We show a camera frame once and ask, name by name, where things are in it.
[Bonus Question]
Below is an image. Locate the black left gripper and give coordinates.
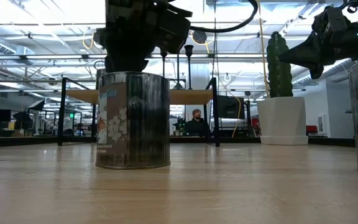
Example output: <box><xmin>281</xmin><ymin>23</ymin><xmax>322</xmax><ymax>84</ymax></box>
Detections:
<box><xmin>104</xmin><ymin>0</ymin><xmax>161</xmax><ymax>73</ymax></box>

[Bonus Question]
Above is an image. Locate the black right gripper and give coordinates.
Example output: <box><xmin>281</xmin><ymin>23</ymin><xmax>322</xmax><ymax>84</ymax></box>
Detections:
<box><xmin>278</xmin><ymin>6</ymin><xmax>358</xmax><ymax>80</ymax></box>

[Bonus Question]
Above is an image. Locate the candle tin with grey wax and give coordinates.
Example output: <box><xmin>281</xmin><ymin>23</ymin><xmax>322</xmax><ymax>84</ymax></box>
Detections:
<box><xmin>95</xmin><ymin>71</ymin><xmax>171</xmax><ymax>170</ymax></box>

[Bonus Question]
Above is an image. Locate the green cactus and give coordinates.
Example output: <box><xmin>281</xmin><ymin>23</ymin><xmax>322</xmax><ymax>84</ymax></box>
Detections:
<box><xmin>265</xmin><ymin>31</ymin><xmax>294</xmax><ymax>99</ymax></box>

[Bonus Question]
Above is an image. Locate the white plant pot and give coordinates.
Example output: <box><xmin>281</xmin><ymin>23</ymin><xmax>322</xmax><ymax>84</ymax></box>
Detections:
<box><xmin>256</xmin><ymin>96</ymin><xmax>309</xmax><ymax>146</ymax></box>

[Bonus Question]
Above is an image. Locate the wooden shelf with black legs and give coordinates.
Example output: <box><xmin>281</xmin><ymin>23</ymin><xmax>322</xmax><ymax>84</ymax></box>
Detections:
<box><xmin>57</xmin><ymin>77</ymin><xmax>221</xmax><ymax>147</ymax></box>

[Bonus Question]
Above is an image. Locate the black television screen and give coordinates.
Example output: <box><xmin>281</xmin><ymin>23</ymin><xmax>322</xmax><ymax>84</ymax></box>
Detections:
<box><xmin>218</xmin><ymin>95</ymin><xmax>246</xmax><ymax>119</ymax></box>

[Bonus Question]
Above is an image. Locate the person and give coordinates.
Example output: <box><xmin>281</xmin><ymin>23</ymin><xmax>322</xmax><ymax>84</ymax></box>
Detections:
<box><xmin>183</xmin><ymin>108</ymin><xmax>211</xmax><ymax>138</ymax></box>

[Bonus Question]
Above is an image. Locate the black studio light stand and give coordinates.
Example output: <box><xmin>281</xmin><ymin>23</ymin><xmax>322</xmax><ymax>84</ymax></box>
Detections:
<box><xmin>12</xmin><ymin>98</ymin><xmax>46</xmax><ymax>136</ymax></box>

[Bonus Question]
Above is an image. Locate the black ceiling cable reel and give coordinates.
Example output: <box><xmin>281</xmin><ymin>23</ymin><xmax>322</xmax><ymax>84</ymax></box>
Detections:
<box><xmin>92</xmin><ymin>27</ymin><xmax>106</xmax><ymax>50</ymax></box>
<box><xmin>191</xmin><ymin>29</ymin><xmax>211</xmax><ymax>46</ymax></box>

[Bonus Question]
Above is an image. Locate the yellow hanging cord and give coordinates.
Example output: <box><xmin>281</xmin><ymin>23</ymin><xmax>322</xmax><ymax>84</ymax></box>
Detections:
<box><xmin>257</xmin><ymin>0</ymin><xmax>272</xmax><ymax>99</ymax></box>

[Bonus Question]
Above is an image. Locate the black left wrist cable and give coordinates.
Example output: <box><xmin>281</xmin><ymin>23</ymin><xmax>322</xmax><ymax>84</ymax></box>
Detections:
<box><xmin>190</xmin><ymin>0</ymin><xmax>259</xmax><ymax>34</ymax></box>

